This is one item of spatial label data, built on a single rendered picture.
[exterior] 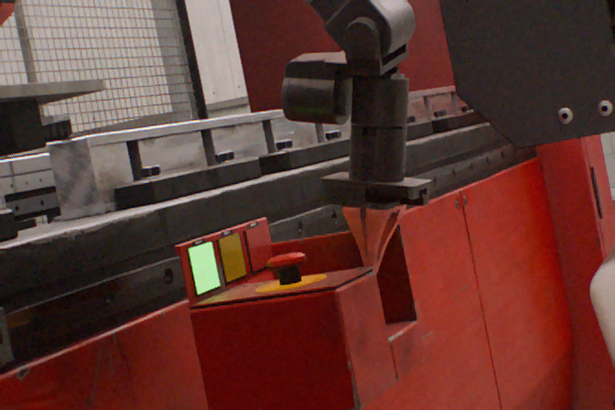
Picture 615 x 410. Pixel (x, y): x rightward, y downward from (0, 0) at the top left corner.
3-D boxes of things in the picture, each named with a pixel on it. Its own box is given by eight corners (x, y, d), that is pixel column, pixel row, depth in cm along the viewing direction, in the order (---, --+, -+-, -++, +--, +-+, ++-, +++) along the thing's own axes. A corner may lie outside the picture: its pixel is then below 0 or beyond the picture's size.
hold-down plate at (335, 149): (291, 169, 184) (287, 150, 184) (259, 176, 187) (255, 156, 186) (363, 152, 212) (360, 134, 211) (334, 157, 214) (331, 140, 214)
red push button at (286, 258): (302, 291, 119) (295, 254, 119) (265, 296, 120) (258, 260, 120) (318, 284, 122) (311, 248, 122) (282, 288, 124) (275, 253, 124)
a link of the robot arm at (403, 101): (397, 69, 121) (417, 67, 126) (333, 65, 124) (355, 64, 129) (394, 138, 122) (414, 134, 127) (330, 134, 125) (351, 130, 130)
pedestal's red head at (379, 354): (360, 412, 114) (323, 221, 113) (210, 426, 121) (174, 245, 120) (426, 360, 133) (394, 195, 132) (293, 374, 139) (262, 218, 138)
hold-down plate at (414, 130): (383, 147, 221) (380, 130, 221) (355, 152, 223) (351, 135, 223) (434, 134, 248) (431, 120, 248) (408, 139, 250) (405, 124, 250)
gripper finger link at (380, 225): (340, 264, 133) (344, 177, 132) (404, 271, 130) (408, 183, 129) (316, 275, 127) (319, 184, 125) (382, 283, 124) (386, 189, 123)
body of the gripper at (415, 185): (340, 188, 132) (344, 119, 131) (432, 198, 128) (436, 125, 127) (317, 196, 126) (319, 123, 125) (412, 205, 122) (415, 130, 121)
